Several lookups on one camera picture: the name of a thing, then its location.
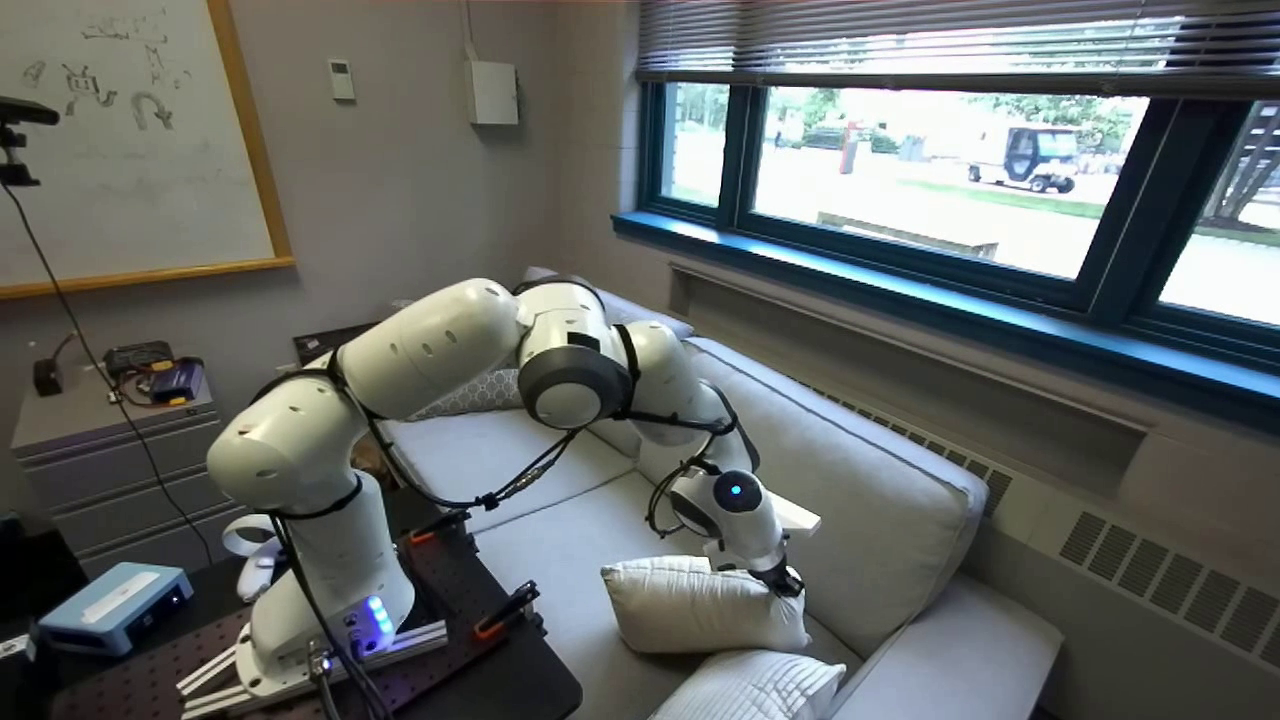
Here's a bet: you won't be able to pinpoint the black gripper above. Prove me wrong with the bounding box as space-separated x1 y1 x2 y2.
751 551 813 599

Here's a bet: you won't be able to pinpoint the small cream pleated pillow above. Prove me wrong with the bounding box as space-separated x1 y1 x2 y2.
594 551 813 660
649 648 851 720

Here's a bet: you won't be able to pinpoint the grey fabric sofa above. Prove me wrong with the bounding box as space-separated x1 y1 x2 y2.
376 263 1073 720

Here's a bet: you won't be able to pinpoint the grey sofa seat cushion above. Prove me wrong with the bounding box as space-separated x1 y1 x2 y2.
473 464 872 720
376 403 636 538

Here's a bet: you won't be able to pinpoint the orange black clamp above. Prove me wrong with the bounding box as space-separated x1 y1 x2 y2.
473 582 545 654
395 502 474 551

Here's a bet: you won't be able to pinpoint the black robot table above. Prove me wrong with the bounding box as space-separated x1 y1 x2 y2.
0 484 587 720

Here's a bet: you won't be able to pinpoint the dark vehicle outside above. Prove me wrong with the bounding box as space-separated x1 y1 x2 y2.
968 124 1085 200

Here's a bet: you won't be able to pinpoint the white VR controller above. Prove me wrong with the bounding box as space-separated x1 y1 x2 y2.
216 514 293 610

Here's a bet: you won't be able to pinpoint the grey window blinds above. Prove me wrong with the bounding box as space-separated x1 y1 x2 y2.
636 0 1280 100

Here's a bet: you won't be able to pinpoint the small blue box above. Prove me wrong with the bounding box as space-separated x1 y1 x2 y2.
140 355 210 408

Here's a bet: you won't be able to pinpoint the light blue box device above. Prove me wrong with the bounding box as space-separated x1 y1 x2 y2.
35 556 200 660

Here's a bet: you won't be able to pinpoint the grey drawer cabinet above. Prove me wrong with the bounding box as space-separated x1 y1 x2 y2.
7 363 255 578

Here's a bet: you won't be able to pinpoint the wood framed whiteboard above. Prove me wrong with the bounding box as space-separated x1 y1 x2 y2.
0 0 299 304

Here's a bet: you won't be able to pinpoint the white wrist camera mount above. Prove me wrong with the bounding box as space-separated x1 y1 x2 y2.
770 492 823 538

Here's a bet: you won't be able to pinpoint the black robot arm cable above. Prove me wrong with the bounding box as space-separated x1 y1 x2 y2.
250 326 765 720

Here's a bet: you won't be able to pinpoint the grey wall heater cover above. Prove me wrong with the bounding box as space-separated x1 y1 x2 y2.
823 391 1280 675

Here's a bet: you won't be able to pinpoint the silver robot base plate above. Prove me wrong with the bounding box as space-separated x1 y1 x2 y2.
172 616 450 715

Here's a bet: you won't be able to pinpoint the dark teal window frame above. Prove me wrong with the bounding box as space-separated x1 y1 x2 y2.
611 73 1280 436

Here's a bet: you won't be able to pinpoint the white wall box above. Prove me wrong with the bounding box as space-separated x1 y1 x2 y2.
467 53 526 136

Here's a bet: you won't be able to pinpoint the white wall thermostat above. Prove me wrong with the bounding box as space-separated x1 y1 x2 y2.
327 55 365 107

